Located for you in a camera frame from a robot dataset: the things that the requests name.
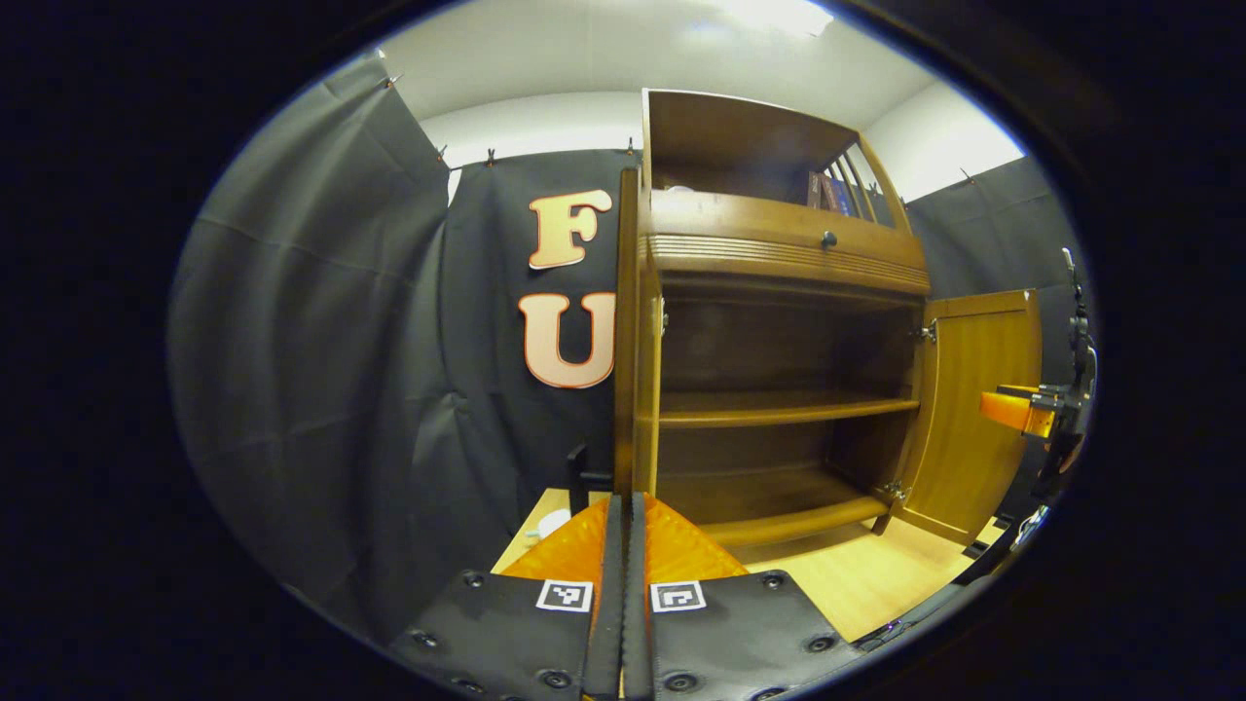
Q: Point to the brown book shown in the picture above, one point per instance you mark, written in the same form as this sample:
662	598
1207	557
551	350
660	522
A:
815	190

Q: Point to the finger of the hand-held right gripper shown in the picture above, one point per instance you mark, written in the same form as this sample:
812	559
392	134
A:
1012	410

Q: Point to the wooden shoe cabinet door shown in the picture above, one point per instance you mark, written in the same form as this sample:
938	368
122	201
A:
628	341
973	409

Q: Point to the large ceiling light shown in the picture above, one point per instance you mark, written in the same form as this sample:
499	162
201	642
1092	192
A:
774	15

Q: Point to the wooden inner shelf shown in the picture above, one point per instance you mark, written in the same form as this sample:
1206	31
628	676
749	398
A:
779	409

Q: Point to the blue book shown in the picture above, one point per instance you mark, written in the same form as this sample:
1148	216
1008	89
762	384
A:
838	196

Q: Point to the small white object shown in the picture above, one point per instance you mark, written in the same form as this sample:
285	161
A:
550	526

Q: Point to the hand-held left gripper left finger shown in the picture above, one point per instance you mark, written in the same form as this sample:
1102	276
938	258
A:
608	604

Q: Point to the metal door hinge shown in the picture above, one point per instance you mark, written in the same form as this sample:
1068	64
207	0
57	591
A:
927	332
892	493

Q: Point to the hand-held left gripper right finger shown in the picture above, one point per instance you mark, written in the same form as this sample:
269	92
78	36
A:
638	604

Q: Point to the wooden double-door shoe cabinet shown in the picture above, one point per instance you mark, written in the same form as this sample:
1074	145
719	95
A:
779	253

